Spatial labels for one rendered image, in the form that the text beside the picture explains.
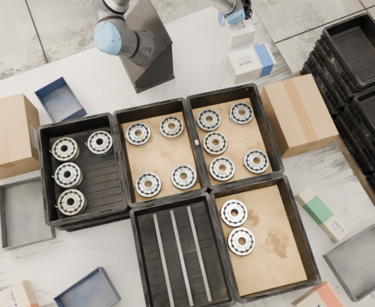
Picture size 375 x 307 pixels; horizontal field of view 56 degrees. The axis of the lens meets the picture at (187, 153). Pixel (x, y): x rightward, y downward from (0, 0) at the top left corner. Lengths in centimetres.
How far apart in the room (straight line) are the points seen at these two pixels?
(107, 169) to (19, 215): 44
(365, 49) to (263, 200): 124
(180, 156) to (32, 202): 67
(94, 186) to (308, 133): 90
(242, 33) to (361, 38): 83
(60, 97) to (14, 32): 135
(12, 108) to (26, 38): 140
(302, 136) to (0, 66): 220
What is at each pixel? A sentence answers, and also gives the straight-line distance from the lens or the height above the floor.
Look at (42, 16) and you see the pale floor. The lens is 309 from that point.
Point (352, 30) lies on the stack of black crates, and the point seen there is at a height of 49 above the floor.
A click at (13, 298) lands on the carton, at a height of 77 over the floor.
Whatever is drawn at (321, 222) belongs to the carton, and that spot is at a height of 75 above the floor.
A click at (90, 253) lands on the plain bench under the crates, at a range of 154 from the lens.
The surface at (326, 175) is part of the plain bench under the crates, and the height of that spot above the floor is 70.
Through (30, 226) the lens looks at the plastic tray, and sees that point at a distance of 164.
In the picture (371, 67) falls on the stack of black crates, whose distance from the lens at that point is 228.
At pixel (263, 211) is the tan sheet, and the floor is 83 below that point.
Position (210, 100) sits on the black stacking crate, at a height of 87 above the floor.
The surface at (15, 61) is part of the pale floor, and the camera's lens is 292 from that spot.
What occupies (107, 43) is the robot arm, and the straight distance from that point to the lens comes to 144.
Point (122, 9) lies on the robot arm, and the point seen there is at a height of 108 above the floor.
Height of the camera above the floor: 219
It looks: 71 degrees down
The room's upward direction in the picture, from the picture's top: 1 degrees clockwise
